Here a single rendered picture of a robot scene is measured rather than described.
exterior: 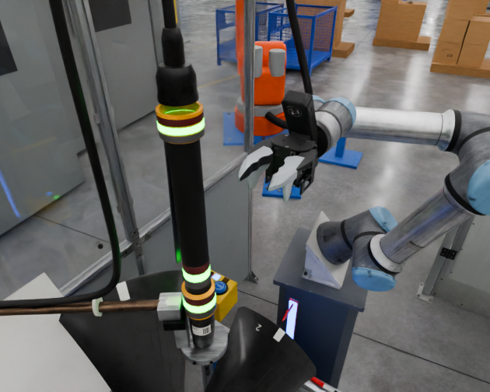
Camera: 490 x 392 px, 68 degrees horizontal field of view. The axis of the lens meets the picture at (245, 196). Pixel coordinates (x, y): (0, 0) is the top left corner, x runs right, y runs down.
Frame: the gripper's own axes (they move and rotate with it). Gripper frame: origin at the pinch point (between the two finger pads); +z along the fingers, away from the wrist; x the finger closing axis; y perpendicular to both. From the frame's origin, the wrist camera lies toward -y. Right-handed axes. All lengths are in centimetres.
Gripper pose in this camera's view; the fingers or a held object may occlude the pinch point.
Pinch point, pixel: (258, 176)
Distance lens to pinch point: 53.4
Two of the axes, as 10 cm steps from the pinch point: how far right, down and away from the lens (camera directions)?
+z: -5.4, 4.8, -6.9
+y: 0.0, 8.2, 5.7
